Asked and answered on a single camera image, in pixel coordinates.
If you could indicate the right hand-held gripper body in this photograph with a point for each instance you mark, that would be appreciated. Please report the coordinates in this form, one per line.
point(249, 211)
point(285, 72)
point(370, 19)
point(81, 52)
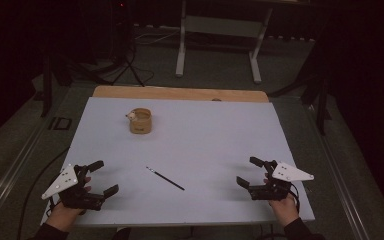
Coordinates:
point(273, 190)

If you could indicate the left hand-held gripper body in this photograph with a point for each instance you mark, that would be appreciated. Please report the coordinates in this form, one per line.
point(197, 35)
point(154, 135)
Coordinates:
point(80, 196)

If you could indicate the thin black brush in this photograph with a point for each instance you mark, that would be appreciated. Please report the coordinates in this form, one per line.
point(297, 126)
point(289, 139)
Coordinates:
point(165, 178)

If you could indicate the round wooden brush cup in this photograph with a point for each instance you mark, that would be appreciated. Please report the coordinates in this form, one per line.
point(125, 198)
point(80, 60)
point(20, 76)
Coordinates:
point(141, 124)

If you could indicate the person's right hand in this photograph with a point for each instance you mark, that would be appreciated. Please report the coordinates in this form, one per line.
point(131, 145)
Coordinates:
point(284, 210)

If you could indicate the person's left hand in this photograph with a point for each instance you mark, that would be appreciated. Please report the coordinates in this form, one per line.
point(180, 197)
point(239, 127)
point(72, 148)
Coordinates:
point(61, 216)

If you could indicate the white table mat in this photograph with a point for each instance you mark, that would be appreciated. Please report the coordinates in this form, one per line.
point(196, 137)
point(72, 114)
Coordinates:
point(193, 140)

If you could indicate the black tripod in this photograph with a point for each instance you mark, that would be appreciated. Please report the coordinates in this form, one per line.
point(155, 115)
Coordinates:
point(126, 50)

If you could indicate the white metal stand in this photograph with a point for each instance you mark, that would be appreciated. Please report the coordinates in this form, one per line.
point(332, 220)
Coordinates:
point(180, 50)

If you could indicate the black rectangular floor frame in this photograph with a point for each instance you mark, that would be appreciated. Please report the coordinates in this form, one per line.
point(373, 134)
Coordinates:
point(60, 123)

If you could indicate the metal floor rail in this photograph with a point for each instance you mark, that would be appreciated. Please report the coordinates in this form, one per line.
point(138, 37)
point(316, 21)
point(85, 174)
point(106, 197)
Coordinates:
point(340, 180)
point(10, 173)

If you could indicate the dark metal post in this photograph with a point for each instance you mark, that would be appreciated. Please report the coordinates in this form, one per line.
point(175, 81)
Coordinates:
point(322, 106)
point(46, 86)

